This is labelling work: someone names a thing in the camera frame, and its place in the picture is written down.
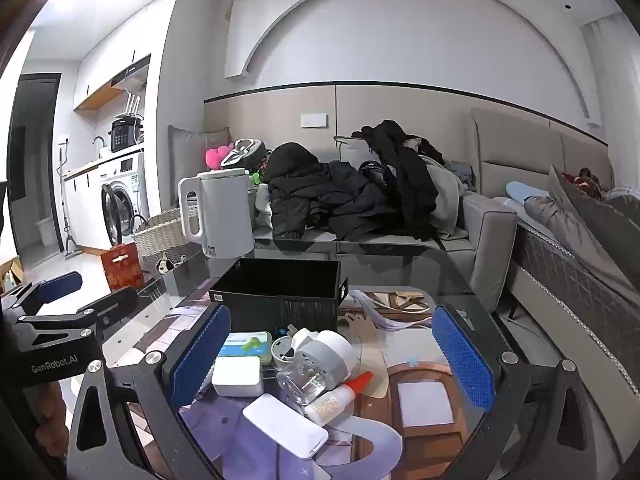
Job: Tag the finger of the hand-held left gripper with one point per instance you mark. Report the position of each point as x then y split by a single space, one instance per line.
115 302
60 286

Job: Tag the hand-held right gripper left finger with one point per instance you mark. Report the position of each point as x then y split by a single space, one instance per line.
200 360

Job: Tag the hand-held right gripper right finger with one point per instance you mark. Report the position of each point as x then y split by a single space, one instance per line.
462 355

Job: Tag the white square box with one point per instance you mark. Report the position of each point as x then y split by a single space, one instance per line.
237 377

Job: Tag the clear earplug case blue label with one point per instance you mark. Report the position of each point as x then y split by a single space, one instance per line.
245 345

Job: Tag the black cardboard box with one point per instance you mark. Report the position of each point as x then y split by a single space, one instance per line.
280 310

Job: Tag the white plug adapter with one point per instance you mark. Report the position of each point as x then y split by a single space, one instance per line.
302 337

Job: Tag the grey round device clear bottle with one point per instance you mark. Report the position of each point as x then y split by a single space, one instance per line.
330 355

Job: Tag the person's left hand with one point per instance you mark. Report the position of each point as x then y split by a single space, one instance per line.
50 410

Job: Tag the red paper bag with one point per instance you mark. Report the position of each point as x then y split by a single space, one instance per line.
122 267

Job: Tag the brown cardboard box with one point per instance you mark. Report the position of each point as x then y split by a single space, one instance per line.
12 272

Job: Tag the printed cartoon table mat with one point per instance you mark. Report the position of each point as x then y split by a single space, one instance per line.
425 405

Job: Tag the small black white toy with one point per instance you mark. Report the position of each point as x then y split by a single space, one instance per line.
165 264

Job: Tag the white wicker basket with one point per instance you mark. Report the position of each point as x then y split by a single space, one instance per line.
160 240

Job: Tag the white kitchen counter cabinet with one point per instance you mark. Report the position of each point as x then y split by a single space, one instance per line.
82 210

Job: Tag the mop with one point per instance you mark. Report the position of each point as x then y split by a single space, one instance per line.
63 200

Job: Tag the white power bank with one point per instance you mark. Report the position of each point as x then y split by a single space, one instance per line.
285 425

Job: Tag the grey bed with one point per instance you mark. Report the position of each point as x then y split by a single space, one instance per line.
550 280

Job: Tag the grey sofa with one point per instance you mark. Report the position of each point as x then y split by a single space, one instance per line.
487 240

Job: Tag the dark door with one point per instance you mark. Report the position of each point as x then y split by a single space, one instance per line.
35 160

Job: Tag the glue bottle red cap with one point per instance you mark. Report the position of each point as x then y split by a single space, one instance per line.
340 395

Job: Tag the white washing machine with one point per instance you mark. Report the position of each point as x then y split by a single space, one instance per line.
125 170

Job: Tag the white electric kettle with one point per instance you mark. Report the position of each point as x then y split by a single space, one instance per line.
225 210

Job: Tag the kitchen faucet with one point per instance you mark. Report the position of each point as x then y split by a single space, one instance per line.
99 141

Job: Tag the grey cushion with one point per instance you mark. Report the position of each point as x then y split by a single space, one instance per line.
187 160

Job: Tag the grey garment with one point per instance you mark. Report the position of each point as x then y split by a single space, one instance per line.
445 195

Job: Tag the black electric cooker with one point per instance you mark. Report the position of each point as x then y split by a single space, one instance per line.
125 135

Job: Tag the light blue pillow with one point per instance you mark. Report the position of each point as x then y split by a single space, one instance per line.
525 192

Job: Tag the pink plush toy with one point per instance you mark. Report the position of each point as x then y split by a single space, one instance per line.
216 156

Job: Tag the grey duvet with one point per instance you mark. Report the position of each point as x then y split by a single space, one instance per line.
590 230

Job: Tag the white router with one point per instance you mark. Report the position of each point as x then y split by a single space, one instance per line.
132 107

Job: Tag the black coat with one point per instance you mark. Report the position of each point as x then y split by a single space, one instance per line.
400 170

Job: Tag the black white helmet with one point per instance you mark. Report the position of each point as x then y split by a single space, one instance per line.
245 152

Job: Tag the black puffer jacket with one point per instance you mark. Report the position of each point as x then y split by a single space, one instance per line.
300 185

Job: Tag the white upper cabinets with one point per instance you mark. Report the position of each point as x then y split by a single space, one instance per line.
95 80

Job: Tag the red cloth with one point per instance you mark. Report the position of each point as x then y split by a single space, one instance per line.
585 182

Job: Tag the range hood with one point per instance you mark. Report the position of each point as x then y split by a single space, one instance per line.
131 72

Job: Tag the white wall switch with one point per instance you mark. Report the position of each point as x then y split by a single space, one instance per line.
313 120

